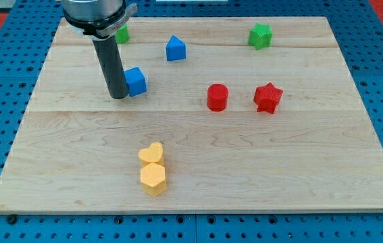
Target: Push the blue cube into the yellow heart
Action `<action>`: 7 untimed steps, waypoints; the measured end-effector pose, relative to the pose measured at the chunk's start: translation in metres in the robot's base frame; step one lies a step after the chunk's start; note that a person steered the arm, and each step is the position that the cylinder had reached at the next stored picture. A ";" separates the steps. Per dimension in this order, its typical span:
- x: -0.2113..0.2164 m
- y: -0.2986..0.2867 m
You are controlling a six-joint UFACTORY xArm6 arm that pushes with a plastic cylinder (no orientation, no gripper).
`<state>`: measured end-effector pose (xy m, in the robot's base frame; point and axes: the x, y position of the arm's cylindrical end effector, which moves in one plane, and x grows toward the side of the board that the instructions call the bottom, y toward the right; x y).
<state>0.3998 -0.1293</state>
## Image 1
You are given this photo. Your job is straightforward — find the green star block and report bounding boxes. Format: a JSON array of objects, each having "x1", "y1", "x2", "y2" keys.
[{"x1": 248, "y1": 23, "x2": 272, "y2": 50}]

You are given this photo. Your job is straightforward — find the red cylinder block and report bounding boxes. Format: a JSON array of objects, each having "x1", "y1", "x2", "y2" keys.
[{"x1": 207, "y1": 83, "x2": 229, "y2": 112}]

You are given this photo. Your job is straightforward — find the yellow hexagon block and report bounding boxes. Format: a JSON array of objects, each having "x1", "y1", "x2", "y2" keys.
[{"x1": 140, "y1": 163, "x2": 167, "y2": 196}]

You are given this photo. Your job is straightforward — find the blue triangular prism block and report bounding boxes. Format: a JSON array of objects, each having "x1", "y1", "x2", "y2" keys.
[{"x1": 165, "y1": 35, "x2": 186, "y2": 61}]

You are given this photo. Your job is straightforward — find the yellow heart block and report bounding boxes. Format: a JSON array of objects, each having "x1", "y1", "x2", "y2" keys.
[{"x1": 138, "y1": 142, "x2": 165, "y2": 167}]

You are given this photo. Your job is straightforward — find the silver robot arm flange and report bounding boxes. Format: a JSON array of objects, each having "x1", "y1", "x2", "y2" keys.
[{"x1": 61, "y1": 0, "x2": 138, "y2": 41}]

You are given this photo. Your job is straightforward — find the wooden board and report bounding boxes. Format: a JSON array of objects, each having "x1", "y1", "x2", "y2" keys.
[{"x1": 0, "y1": 17, "x2": 383, "y2": 215}]

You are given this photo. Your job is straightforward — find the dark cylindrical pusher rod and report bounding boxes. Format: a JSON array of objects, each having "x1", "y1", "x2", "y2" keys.
[{"x1": 93, "y1": 36, "x2": 128, "y2": 99}]

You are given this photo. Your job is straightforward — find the green block behind arm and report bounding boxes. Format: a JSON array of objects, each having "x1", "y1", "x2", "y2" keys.
[{"x1": 115, "y1": 24, "x2": 130, "y2": 44}]

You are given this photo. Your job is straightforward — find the blue cube block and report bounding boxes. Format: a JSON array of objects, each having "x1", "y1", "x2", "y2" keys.
[{"x1": 124, "y1": 67, "x2": 147, "y2": 97}]

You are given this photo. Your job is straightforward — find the red star block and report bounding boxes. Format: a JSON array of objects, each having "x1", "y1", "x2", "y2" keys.
[{"x1": 253, "y1": 82, "x2": 283, "y2": 114}]

